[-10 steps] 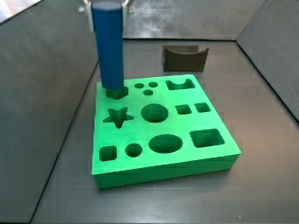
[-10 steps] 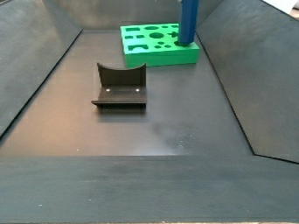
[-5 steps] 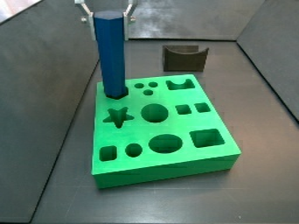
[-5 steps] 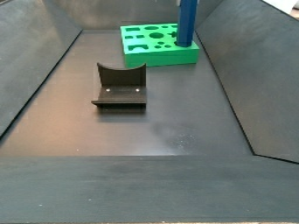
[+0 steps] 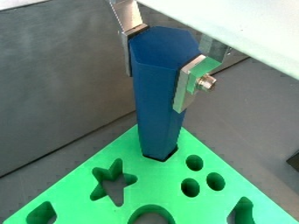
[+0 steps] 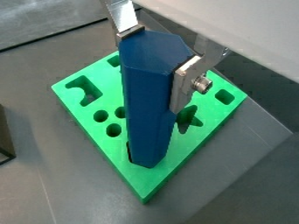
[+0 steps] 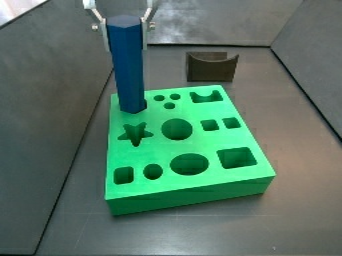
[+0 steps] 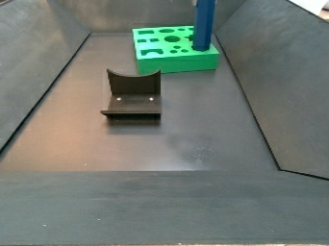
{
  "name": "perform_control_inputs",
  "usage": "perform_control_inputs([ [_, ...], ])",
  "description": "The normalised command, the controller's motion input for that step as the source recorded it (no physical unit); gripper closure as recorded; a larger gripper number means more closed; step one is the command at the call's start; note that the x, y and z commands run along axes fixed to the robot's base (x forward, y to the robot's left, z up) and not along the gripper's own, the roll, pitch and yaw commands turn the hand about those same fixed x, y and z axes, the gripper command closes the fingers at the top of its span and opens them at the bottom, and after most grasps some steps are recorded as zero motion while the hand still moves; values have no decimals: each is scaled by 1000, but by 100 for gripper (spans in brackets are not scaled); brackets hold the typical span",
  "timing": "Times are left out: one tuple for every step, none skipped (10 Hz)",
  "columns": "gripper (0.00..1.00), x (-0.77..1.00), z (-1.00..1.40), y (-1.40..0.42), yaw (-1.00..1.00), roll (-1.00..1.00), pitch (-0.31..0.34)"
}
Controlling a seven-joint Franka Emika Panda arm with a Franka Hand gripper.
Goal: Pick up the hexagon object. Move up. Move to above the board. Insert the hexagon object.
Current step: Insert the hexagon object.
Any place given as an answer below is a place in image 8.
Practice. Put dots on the blue hexagonal prism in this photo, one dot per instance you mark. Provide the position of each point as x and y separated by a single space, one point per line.
204 22

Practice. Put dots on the green foam shape board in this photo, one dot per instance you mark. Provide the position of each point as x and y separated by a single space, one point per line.
163 48

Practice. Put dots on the black curved holder stand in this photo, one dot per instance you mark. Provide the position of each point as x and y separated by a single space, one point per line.
135 94

